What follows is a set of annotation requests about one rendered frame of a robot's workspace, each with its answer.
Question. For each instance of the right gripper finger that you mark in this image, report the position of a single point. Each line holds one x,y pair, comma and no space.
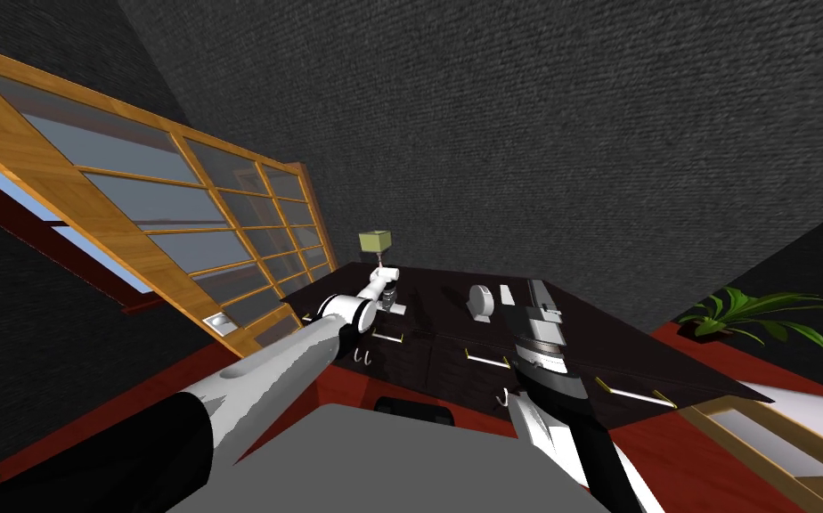
537,296
552,311

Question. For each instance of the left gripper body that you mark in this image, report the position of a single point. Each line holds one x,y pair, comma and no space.
389,298

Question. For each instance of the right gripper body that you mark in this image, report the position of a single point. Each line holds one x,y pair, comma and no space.
544,329

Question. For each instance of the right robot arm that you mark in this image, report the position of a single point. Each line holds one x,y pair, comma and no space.
568,420

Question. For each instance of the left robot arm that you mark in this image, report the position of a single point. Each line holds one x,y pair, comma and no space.
276,363

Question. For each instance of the small white flat box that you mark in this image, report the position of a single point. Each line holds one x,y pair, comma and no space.
507,294

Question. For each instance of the white alarm clock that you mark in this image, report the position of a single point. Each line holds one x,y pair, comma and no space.
481,302

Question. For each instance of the green shade table lamp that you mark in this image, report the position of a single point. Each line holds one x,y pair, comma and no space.
375,242

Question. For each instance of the dark wooden dresser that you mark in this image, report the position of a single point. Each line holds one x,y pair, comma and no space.
632,342

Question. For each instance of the silver door pull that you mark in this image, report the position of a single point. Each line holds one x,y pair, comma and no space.
220,323

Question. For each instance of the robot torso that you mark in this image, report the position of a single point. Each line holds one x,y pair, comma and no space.
397,470

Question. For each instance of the green leafy plant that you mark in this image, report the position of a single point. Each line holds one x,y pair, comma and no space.
746,313

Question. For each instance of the wooden glass pane sliding door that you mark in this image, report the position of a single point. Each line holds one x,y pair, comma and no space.
62,192

